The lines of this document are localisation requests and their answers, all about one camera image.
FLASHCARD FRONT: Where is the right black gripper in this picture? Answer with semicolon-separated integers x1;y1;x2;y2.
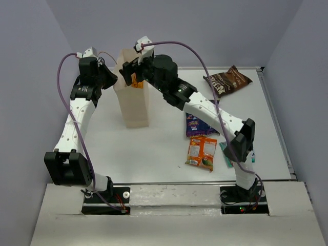
118;53;167;94

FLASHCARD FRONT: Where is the orange Kettle chips bag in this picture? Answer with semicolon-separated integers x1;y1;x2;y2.
131;73;144;89

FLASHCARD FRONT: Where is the cream paper bag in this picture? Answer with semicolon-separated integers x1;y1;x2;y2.
113;49;149;128

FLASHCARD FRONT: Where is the blue purple candy bag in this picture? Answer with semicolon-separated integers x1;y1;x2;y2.
186;113;219;138

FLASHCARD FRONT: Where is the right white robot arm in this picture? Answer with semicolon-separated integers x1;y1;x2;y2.
119;55;259;201

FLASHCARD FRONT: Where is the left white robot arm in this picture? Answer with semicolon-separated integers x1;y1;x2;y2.
44;55;117;202

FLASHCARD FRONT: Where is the brown Kettle chips bag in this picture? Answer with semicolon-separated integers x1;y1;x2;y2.
203;65;253;98

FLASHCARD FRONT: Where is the orange candy bag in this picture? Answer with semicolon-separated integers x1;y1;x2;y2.
185;137;217;172

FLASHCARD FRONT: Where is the teal Fox's candy bag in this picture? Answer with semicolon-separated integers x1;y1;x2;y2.
219;142;256;168

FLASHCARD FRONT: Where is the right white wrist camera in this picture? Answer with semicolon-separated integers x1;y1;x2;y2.
134;36;154;65

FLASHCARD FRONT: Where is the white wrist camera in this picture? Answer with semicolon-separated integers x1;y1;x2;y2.
75;47;98;59
134;36;154;65

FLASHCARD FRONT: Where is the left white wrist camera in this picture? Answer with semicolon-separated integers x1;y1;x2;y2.
75;47;98;59

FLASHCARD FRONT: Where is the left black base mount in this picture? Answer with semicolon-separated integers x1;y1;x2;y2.
81;186;131;215

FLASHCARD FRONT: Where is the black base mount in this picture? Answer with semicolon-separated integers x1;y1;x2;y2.
81;186;131;215
219;186;269;215

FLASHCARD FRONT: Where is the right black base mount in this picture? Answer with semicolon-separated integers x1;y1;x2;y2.
219;186;269;215

